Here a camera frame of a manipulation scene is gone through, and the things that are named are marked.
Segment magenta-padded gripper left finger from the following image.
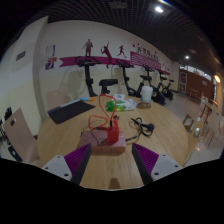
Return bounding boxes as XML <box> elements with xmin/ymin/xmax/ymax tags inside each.
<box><xmin>41</xmin><ymin>143</ymin><xmax>92</xmax><ymax>186</ymax></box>

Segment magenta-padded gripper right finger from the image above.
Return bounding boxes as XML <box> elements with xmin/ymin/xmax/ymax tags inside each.
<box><xmin>131</xmin><ymin>143</ymin><xmax>184</xmax><ymax>186</ymax></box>

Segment pink power strip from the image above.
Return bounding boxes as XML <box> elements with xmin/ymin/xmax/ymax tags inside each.
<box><xmin>77</xmin><ymin>129</ymin><xmax>127</xmax><ymax>155</ymax></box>

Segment wooden chair with cutout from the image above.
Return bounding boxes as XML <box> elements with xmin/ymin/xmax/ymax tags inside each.
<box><xmin>3</xmin><ymin>107</ymin><xmax>41</xmax><ymax>165</ymax></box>

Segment black flat pad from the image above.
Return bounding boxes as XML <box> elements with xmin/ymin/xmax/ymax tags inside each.
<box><xmin>47</xmin><ymin>99</ymin><xmax>97</xmax><ymax>125</ymax></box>

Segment round wooden coaster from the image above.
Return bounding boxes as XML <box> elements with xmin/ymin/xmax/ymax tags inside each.
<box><xmin>137</xmin><ymin>100</ymin><xmax>153</xmax><ymax>110</ymax></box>

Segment black exercise bike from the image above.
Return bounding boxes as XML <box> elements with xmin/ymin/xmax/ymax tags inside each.
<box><xmin>75</xmin><ymin>55</ymin><xmax>119</xmax><ymax>98</ymax></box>
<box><xmin>141</xmin><ymin>64</ymin><xmax>167</xmax><ymax>107</ymax></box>
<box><xmin>156</xmin><ymin>69</ymin><xmax>175</xmax><ymax>101</ymax></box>
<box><xmin>115</xmin><ymin>59</ymin><xmax>138</xmax><ymax>98</ymax></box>

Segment orange and blue marker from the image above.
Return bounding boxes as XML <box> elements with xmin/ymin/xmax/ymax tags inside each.
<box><xmin>79</xmin><ymin>96</ymin><xmax>96</xmax><ymax>102</ymax></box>

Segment green wet wipes pack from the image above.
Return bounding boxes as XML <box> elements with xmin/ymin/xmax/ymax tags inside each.
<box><xmin>105</xmin><ymin>98</ymin><xmax>138</xmax><ymax>112</ymax></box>

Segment white plastic cup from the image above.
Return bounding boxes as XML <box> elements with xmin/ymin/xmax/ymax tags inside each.
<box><xmin>140</xmin><ymin>85</ymin><xmax>154</xmax><ymax>103</ymax></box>

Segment small white box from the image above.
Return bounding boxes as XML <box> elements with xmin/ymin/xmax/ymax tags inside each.
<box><xmin>113</xmin><ymin>93</ymin><xmax>126</xmax><ymax>101</ymax></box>

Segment group of ceiling lights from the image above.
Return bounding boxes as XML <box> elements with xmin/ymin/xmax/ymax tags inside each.
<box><xmin>154</xmin><ymin>4</ymin><xmax>223</xmax><ymax>84</ymax></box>

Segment black cable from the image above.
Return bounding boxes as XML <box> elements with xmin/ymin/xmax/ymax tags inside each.
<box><xmin>124</xmin><ymin>116</ymin><xmax>156</xmax><ymax>143</ymax></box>

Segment red charging cable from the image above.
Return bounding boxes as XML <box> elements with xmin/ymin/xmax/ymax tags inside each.
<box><xmin>87</xmin><ymin>93</ymin><xmax>120</xmax><ymax>133</ymax></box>

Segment wall posters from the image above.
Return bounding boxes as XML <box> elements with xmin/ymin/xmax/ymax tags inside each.
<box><xmin>44</xmin><ymin>44</ymin><xmax>58</xmax><ymax>71</ymax></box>

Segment dark wall sign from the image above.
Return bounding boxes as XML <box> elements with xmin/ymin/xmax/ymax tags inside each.
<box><xmin>15</xmin><ymin>50</ymin><xmax>27</xmax><ymax>62</ymax></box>

